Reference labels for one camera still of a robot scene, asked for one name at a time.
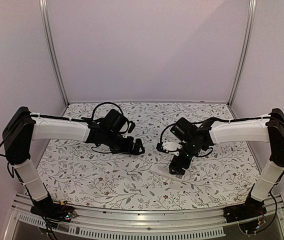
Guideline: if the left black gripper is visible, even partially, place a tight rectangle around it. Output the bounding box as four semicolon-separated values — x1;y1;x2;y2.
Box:
104;130;145;156

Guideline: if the white remote control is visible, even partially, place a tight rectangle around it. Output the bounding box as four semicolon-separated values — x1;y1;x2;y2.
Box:
150;166;185;182

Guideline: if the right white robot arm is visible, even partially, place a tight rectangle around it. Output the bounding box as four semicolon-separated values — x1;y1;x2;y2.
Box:
156;108;284;218

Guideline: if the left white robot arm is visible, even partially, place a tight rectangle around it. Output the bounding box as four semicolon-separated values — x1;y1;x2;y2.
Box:
0;105;145;217

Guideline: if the floral patterned table mat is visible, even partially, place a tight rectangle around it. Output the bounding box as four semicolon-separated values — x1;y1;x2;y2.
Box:
37;103;260;211

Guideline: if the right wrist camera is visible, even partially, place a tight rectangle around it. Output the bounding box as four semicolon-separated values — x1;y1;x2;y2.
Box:
156;141;182;153

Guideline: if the front aluminium rail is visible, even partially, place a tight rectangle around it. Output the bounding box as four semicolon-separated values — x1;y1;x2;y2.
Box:
3;193;284;240

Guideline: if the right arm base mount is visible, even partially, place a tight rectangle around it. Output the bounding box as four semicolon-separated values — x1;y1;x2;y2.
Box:
223;190;267;223

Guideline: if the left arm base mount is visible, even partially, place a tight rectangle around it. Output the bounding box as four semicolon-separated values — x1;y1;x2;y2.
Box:
30;194;78;222

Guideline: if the left aluminium frame post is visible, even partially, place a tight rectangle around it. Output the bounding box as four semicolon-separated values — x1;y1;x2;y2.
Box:
39;0;70;107

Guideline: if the aluminium frame post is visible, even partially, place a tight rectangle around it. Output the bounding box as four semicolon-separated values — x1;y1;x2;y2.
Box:
227;0;257;107
39;0;70;107

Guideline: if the right aluminium frame post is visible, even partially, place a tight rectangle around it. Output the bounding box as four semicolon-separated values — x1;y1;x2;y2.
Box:
227;0;257;107

